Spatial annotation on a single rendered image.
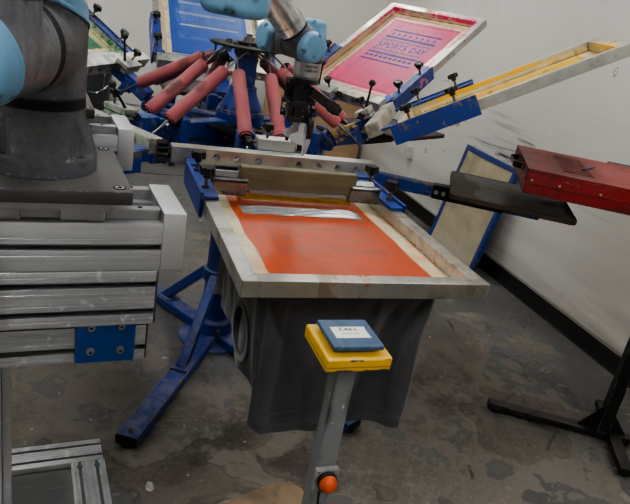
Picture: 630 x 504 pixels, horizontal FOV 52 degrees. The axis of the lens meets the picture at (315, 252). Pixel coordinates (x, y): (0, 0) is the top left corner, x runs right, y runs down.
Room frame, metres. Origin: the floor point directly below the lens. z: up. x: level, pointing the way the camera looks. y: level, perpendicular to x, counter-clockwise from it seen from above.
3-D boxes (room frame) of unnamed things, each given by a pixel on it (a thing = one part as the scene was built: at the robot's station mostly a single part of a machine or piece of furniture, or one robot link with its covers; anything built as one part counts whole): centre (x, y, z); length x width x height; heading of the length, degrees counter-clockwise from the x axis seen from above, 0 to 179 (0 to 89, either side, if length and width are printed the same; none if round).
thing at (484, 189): (2.52, -0.27, 0.91); 1.34 x 0.40 x 0.08; 82
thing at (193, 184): (1.76, 0.35, 0.97); 0.30 x 0.05 x 0.07; 22
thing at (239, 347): (1.52, 0.16, 0.79); 0.46 x 0.09 x 0.33; 22
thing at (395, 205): (1.97, -0.16, 0.97); 0.30 x 0.05 x 0.07; 22
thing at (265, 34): (1.75, 0.18, 1.41); 0.11 x 0.11 x 0.08; 36
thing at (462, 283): (1.64, 0.01, 0.97); 0.79 x 0.58 x 0.04; 22
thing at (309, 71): (1.83, 0.11, 1.34); 0.08 x 0.08 x 0.05
